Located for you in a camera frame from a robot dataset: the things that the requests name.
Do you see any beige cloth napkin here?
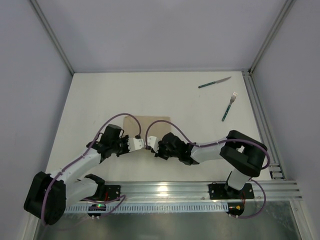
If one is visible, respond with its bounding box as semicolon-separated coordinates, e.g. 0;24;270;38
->
122;115;172;140

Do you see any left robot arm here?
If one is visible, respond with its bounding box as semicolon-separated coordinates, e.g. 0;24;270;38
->
23;124;132;225

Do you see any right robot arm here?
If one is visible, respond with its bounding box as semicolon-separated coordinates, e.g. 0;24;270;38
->
146;130;269;199

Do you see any left black controller board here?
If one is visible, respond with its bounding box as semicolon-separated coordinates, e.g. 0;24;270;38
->
87;203;107;220

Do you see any black controller board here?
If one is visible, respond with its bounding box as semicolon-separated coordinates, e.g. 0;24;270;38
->
87;203;107;220
226;202;245;218

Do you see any right black controller board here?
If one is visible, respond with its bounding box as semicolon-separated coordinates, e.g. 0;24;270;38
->
226;202;245;218

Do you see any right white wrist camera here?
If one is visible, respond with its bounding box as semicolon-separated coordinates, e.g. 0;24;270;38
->
146;136;160;153

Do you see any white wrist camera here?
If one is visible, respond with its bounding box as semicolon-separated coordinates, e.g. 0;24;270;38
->
146;136;160;153
127;137;145;153

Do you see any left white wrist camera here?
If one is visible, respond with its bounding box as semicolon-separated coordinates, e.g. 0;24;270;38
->
127;137;145;153

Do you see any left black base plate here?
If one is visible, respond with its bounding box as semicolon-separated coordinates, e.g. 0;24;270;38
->
85;185;121;202

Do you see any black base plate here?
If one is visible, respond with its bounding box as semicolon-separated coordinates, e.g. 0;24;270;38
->
85;185;121;202
208;182;255;200

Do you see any aluminium mounting rail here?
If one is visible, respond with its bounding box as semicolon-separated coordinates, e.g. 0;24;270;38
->
106;180;303;203

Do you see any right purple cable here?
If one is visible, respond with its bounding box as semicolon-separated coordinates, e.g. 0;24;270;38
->
144;119;272;220

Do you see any purple cable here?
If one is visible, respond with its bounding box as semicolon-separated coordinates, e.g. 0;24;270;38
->
41;112;143;226
144;119;272;220

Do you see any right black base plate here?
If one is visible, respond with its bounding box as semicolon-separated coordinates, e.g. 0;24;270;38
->
208;182;255;200

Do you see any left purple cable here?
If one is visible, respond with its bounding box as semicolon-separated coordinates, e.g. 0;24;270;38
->
41;112;143;226

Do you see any slotted grey cable duct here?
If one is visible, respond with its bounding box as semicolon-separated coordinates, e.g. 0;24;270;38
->
64;202;228;214

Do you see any green handled fork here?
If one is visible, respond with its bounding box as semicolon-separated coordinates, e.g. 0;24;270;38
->
221;92;238;122

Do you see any green handled knife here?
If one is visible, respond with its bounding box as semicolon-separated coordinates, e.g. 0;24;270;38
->
198;76;232;89

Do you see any right side aluminium rail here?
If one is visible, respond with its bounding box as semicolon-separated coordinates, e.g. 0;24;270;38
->
242;70;286;181

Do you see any left aluminium frame post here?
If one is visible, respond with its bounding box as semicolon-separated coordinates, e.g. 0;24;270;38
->
28;0;75;76

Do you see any aluminium frame post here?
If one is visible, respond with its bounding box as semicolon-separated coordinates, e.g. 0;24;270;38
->
248;0;296;75
28;0;75;76

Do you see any right aluminium frame post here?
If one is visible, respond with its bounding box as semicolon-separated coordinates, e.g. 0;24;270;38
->
248;0;296;75

